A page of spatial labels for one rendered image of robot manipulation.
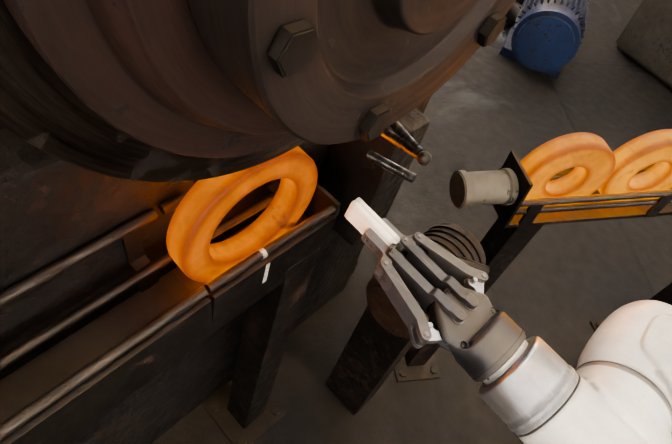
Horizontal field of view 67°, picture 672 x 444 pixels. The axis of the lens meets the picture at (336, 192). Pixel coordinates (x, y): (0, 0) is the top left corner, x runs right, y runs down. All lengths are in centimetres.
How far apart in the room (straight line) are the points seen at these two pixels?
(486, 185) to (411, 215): 88
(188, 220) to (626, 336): 49
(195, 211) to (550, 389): 38
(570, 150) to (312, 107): 60
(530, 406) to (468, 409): 86
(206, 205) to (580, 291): 147
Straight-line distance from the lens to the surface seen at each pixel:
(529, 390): 56
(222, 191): 49
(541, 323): 165
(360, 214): 59
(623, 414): 60
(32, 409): 55
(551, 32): 250
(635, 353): 66
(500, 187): 82
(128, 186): 53
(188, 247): 52
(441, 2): 30
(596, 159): 87
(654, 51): 318
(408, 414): 135
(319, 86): 26
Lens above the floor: 120
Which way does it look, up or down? 47 degrees down
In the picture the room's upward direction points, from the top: 19 degrees clockwise
